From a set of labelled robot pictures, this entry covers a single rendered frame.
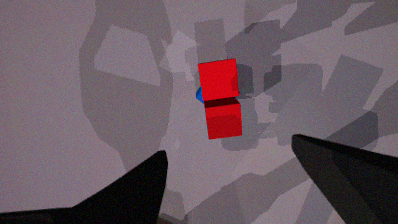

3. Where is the blue cube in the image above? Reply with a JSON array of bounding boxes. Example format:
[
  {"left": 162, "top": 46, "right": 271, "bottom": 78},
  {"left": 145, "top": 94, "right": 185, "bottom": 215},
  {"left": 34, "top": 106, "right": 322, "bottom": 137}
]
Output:
[{"left": 196, "top": 86, "right": 204, "bottom": 104}]

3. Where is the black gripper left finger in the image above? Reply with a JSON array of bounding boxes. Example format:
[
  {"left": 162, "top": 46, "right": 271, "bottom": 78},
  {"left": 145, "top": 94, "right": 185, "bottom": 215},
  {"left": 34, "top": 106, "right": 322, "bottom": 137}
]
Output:
[{"left": 0, "top": 150, "right": 168, "bottom": 224}]

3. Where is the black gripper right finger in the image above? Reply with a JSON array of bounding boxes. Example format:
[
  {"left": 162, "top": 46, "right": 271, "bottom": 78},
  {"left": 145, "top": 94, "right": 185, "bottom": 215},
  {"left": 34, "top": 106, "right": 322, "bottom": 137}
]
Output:
[{"left": 291, "top": 134, "right": 398, "bottom": 224}]

